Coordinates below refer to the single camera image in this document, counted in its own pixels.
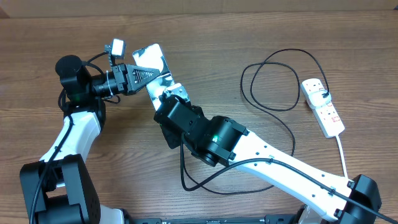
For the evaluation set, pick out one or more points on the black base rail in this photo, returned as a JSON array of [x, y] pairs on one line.
[[268, 219]]

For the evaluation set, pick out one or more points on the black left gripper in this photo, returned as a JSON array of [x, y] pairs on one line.
[[128, 78]]

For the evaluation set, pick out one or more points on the white charger plug adapter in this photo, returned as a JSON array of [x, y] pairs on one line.
[[317, 99]]

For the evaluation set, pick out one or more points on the black Galaxy flip phone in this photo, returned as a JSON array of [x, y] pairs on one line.
[[161, 84]]

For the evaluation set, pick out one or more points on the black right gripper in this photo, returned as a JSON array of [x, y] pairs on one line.
[[174, 135]]

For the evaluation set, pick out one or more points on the white power strip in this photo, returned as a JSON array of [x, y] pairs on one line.
[[327, 116]]

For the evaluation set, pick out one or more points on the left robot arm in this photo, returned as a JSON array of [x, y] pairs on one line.
[[58, 187]]

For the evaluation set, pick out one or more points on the brown cardboard backdrop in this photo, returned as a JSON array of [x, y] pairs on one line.
[[76, 8]]

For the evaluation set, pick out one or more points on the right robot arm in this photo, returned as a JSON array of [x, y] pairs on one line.
[[221, 140]]

